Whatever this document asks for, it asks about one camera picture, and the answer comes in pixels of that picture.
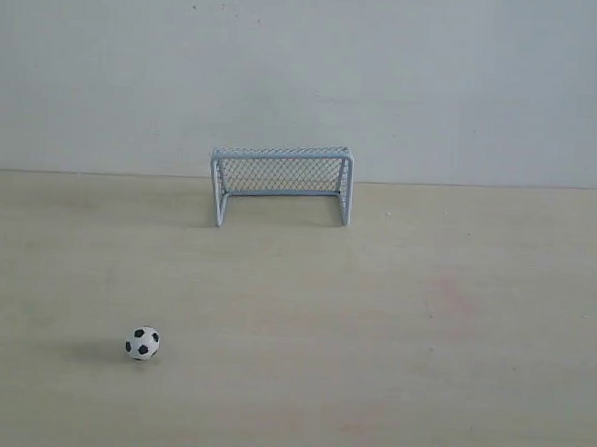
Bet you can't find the small black white soccer ball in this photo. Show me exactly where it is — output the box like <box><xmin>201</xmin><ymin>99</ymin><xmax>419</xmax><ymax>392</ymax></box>
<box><xmin>125</xmin><ymin>325</ymin><xmax>160</xmax><ymax>362</ymax></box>

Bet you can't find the white miniature mesh soccer goal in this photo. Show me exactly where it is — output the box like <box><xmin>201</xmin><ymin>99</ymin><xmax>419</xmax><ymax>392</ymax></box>
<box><xmin>210</xmin><ymin>146</ymin><xmax>355</xmax><ymax>226</ymax></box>

